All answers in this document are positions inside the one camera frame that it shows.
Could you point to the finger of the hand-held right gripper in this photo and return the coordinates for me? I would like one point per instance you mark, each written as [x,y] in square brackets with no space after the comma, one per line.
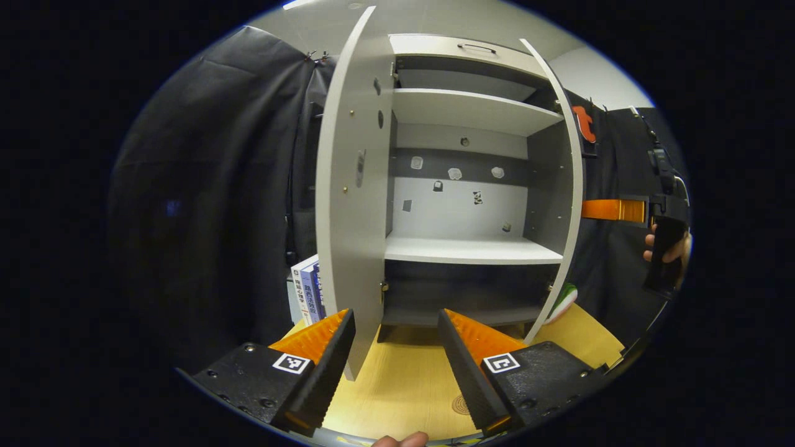
[608,210]

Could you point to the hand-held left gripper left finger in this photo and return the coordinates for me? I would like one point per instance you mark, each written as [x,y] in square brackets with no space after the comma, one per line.
[326,379]

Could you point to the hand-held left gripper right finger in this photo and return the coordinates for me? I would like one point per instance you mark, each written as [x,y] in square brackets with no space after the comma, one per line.
[466,372]

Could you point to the round brown coaster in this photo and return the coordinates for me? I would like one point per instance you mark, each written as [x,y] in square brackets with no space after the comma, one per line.
[461,405]

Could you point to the white cabinet door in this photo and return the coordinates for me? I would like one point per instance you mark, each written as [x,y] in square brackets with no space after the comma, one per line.
[348,217]
[577,186]

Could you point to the white and grey cabinet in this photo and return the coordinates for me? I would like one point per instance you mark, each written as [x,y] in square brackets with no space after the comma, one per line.
[459,211]

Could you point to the white cabinet shelf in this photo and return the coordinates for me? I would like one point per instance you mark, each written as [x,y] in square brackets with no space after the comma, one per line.
[466,108]
[466,248]

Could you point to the blue book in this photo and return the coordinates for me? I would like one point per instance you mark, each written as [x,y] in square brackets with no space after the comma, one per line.
[313,295]

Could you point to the white book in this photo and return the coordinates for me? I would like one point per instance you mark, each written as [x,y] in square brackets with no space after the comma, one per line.
[299,292]

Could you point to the green white packet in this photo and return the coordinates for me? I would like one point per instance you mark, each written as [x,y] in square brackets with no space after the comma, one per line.
[562,304]

